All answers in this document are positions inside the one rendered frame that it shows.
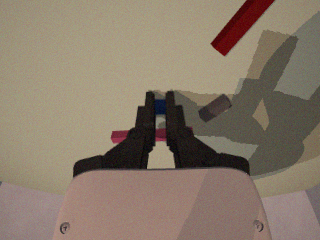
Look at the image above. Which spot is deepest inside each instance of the small blue block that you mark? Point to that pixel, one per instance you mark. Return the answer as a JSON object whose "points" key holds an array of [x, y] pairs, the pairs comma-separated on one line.
{"points": [[160, 107]]}

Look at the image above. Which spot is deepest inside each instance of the pink rod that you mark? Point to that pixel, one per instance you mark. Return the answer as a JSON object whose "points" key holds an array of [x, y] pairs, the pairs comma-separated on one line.
{"points": [[119, 136]]}

